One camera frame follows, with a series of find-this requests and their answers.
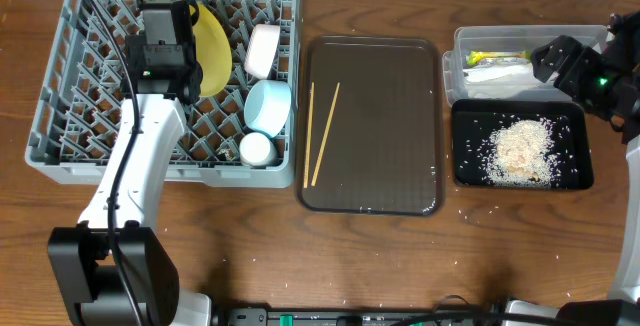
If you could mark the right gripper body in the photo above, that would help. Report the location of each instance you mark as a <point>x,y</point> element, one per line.
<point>585,76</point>

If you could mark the white paper napkin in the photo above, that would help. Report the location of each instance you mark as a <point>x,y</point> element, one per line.
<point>500,74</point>

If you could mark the green snack wrapper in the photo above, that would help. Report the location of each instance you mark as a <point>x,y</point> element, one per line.
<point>475,58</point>

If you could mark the wooden chopstick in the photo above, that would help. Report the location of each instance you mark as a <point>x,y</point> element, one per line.
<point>325,135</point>
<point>308,136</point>

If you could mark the light blue bowl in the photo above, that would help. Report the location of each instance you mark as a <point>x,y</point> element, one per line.
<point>267,107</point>

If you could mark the white bowl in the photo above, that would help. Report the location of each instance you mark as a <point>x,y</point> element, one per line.
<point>262,49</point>

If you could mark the white cup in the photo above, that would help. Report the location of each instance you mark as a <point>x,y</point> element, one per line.
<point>257,150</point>

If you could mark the yellow plate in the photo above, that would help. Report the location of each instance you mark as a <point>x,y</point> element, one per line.
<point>213,52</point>

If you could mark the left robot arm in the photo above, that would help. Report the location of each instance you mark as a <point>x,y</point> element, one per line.
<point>110,268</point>

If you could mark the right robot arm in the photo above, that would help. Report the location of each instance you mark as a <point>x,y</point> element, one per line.
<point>605,84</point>

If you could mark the black waste tray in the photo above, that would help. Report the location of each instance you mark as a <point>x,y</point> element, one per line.
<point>470,118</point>

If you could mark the clear plastic bin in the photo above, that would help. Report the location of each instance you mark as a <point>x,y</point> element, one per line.
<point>510,38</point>

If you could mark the rice pile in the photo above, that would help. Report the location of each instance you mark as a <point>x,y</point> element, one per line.
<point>524,153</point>

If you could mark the dark brown serving tray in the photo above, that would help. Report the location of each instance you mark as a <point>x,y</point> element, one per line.
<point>384,153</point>

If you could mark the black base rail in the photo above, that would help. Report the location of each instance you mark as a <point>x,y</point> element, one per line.
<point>254,316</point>

